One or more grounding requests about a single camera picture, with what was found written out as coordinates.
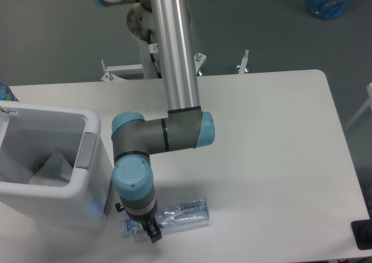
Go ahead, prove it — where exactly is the black device at table corner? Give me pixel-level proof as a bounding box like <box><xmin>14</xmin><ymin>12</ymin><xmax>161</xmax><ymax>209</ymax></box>
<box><xmin>351</xmin><ymin>219</ymin><xmax>371</xmax><ymax>250</ymax></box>

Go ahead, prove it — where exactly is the white frame at right edge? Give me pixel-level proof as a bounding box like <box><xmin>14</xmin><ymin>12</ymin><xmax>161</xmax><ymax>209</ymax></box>
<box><xmin>344</xmin><ymin>83</ymin><xmax>371</xmax><ymax>132</ymax></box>

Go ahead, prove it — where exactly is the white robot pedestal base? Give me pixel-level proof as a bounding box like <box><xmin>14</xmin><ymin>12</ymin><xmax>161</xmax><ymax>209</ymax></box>
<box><xmin>100</xmin><ymin>3</ymin><xmax>208</xmax><ymax>82</ymax></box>

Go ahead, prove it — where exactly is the white trash can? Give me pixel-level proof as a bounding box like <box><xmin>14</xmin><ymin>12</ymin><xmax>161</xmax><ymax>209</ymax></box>
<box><xmin>1</xmin><ymin>101</ymin><xmax>112</xmax><ymax>228</ymax></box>

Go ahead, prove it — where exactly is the clear plastic water bottle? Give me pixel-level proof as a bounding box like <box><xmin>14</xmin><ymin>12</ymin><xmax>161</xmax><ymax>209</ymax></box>
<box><xmin>120</xmin><ymin>198</ymin><xmax>210</xmax><ymax>241</ymax></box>

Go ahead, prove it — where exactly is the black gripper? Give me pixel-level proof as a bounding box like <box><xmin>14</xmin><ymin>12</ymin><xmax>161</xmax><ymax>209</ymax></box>
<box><xmin>115</xmin><ymin>200</ymin><xmax>162</xmax><ymax>243</ymax></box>

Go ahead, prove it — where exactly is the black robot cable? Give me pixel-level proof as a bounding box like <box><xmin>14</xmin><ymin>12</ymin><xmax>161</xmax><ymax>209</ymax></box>
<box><xmin>146</xmin><ymin>29</ymin><xmax>163</xmax><ymax>79</ymax></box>

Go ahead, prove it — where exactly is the blue bottle at left edge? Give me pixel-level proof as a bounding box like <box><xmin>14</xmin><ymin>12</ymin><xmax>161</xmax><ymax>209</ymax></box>
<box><xmin>0</xmin><ymin>81</ymin><xmax>18</xmax><ymax>101</ymax></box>

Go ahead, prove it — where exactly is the white levelling foot bracket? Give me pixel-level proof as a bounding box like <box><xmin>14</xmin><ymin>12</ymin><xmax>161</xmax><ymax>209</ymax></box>
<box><xmin>236</xmin><ymin>49</ymin><xmax>250</xmax><ymax>74</ymax></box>

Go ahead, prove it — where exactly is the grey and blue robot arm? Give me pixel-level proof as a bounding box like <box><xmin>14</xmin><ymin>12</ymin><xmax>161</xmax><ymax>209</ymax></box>
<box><xmin>94</xmin><ymin>0</ymin><xmax>215</xmax><ymax>242</ymax></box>

